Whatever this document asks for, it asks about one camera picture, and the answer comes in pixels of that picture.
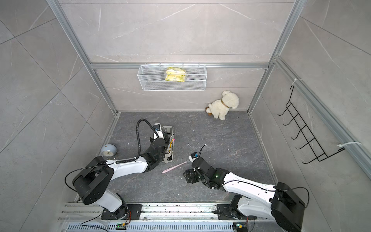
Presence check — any cream toothbrush holder organizer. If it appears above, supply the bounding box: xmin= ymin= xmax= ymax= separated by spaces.
xmin=162 ymin=126 xmax=174 ymax=163

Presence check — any pink toothbrush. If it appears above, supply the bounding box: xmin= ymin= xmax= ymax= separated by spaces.
xmin=162 ymin=161 xmax=187 ymax=174

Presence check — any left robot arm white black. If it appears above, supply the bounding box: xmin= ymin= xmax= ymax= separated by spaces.
xmin=72 ymin=131 xmax=174 ymax=218

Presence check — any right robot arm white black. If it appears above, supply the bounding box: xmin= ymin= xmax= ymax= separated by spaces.
xmin=184 ymin=152 xmax=307 ymax=232

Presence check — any white plush dog toy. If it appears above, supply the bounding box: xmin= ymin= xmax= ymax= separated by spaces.
xmin=205 ymin=90 xmax=239 ymax=120

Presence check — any yellow wipes packet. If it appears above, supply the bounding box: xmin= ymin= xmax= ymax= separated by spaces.
xmin=165 ymin=67 xmax=187 ymax=82

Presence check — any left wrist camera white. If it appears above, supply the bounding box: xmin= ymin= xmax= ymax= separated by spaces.
xmin=153 ymin=123 xmax=164 ymax=139

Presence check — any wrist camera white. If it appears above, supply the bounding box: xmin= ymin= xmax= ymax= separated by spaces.
xmin=189 ymin=152 xmax=199 ymax=163
xmin=153 ymin=123 xmax=164 ymax=139

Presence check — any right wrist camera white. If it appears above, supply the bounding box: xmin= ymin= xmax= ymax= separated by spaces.
xmin=189 ymin=152 xmax=199 ymax=163

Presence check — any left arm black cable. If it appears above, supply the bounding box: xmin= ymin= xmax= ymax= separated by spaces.
xmin=135 ymin=118 xmax=157 ymax=160

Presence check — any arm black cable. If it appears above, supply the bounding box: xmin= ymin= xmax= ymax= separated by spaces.
xmin=197 ymin=144 xmax=310 ymax=209
xmin=135 ymin=118 xmax=157 ymax=160

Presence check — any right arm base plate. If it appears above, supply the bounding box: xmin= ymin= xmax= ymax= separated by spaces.
xmin=213 ymin=204 xmax=257 ymax=220

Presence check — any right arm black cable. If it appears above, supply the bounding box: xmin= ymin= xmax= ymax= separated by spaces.
xmin=197 ymin=144 xmax=310 ymax=209

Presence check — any white wire mesh basket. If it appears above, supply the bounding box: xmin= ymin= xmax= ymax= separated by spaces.
xmin=137 ymin=64 xmax=207 ymax=91

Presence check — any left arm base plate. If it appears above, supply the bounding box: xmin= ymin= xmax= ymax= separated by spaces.
xmin=100 ymin=204 xmax=143 ymax=220

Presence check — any aluminium mounting rail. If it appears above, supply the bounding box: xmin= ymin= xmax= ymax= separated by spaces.
xmin=59 ymin=202 xmax=299 ymax=222

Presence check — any black wire hook rack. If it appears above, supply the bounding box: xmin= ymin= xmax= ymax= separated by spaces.
xmin=277 ymin=86 xmax=345 ymax=164

